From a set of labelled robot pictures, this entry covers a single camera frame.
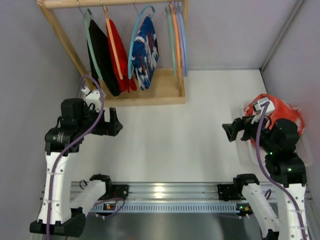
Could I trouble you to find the blue white patterned trousers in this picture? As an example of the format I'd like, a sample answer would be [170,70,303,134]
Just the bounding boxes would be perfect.
[131,16,159,91]

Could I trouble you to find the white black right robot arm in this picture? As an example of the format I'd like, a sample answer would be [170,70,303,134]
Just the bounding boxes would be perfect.
[222,116,310,240]

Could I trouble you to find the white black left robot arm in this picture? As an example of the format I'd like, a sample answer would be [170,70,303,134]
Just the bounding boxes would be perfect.
[29,98,125,239]

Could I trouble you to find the black trousers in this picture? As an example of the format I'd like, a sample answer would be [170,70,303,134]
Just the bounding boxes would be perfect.
[87,20,121,97]

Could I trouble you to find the red trousers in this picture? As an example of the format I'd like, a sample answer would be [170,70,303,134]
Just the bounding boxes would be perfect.
[107,19,137,94]

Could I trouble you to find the orange hanger with red trousers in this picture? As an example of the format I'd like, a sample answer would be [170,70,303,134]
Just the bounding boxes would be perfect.
[103,5,123,80]

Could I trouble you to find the green hanger with black trousers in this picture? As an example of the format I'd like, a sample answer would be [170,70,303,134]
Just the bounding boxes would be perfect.
[83,8,103,81]

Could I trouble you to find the empty green hanger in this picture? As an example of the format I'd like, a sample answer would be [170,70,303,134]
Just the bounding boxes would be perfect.
[165,5,177,77]

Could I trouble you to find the empty orange hanger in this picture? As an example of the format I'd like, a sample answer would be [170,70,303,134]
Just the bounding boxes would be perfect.
[169,3,182,78]

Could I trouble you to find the white plastic basket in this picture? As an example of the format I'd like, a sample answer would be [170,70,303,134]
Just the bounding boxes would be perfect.
[235,133,314,167]

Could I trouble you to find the orange white patterned garment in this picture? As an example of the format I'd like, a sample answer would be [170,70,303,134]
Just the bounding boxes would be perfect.
[243,93,305,136]

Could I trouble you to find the wooden clothes rack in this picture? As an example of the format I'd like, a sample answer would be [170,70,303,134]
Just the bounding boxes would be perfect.
[36,0,186,107]

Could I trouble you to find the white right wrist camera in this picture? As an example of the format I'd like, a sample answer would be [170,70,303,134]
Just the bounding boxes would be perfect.
[251,97,275,124]

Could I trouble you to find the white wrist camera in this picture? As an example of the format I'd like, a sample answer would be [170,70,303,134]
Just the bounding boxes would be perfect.
[251,97,275,124]
[81,86,106,113]

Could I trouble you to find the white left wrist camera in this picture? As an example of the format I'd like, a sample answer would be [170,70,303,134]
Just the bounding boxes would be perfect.
[81,86,106,113]

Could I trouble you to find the aluminium mounting rail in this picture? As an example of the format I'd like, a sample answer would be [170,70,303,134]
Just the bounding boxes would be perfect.
[41,181,313,201]

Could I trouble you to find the grey slotted cable duct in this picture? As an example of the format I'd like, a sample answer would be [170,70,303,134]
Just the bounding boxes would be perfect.
[90,202,240,214]

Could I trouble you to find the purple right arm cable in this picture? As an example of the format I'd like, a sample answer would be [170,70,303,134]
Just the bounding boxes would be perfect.
[254,101,308,240]

